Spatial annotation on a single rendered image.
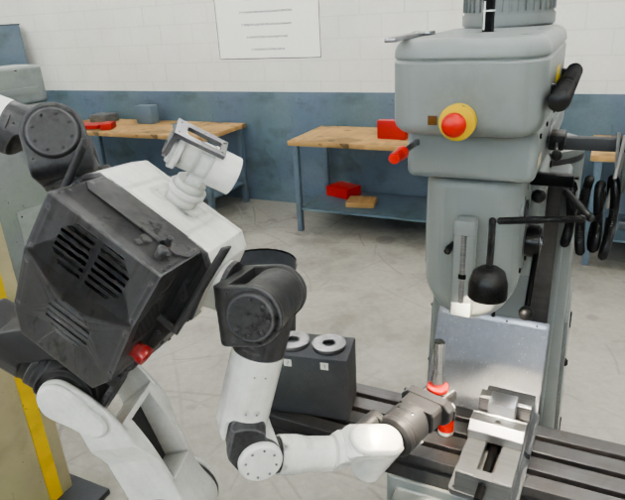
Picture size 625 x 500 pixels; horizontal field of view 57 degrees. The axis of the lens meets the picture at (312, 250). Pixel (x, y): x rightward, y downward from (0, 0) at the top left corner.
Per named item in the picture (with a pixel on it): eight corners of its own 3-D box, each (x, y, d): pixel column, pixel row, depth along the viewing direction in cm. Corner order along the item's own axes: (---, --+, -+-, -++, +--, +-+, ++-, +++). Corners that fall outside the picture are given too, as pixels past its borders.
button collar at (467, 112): (473, 142, 95) (475, 104, 93) (437, 140, 97) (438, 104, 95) (476, 139, 97) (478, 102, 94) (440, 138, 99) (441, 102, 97)
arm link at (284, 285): (268, 376, 90) (288, 297, 86) (216, 357, 92) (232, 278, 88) (291, 347, 101) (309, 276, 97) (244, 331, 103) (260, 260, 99)
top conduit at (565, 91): (568, 112, 92) (571, 89, 90) (541, 111, 93) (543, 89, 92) (581, 78, 129) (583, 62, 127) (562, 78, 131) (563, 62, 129)
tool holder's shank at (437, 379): (439, 379, 130) (441, 336, 126) (447, 387, 127) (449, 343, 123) (428, 383, 129) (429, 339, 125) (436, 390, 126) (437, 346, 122)
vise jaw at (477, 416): (522, 451, 130) (523, 437, 129) (466, 437, 136) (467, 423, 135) (526, 436, 135) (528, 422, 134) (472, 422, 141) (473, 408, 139)
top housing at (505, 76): (540, 142, 92) (551, 36, 86) (384, 135, 103) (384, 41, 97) (562, 98, 131) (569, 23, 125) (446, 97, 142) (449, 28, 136)
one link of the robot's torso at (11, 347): (-48, 361, 106) (-20, 292, 99) (-3, 326, 118) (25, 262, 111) (85, 437, 109) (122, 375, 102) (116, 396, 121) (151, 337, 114)
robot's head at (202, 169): (218, 211, 95) (244, 168, 92) (161, 186, 91) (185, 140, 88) (217, 193, 101) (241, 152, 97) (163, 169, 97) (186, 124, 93)
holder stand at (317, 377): (348, 421, 154) (346, 357, 147) (271, 411, 160) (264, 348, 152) (356, 393, 165) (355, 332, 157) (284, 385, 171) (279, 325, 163)
